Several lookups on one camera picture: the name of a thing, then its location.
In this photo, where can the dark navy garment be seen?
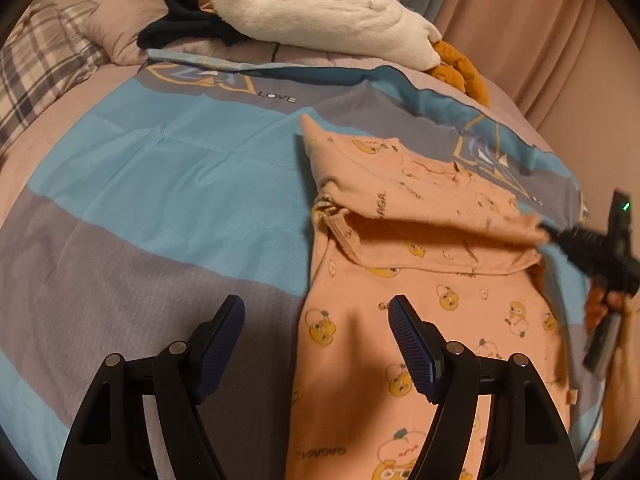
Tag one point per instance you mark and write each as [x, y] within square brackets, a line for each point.
[185, 25]

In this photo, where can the pink cartoon print garment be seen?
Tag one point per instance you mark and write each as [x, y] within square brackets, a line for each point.
[360, 310]

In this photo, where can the pink curtain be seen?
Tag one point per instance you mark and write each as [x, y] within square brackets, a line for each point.
[550, 35]

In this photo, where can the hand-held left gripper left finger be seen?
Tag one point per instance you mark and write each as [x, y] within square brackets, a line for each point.
[220, 350]

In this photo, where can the white fluffy blanket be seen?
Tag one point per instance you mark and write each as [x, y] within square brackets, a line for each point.
[310, 15]

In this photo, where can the plaid pillow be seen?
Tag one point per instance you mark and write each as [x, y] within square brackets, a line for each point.
[35, 70]

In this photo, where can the pink bed sheet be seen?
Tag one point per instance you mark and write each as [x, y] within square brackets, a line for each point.
[65, 110]

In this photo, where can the orange plush toy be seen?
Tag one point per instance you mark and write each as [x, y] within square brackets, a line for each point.
[465, 72]

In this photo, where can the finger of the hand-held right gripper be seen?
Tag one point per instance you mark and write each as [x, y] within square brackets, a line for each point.
[570, 245]

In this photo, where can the person's right hand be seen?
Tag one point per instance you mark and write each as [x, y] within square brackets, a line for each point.
[617, 302]

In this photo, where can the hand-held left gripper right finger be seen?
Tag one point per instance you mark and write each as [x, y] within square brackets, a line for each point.
[412, 350]

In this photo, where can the blue grey patterned blanket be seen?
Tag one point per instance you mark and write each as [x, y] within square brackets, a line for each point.
[150, 185]

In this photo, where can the person's right forearm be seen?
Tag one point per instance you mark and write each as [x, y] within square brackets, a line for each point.
[627, 385]

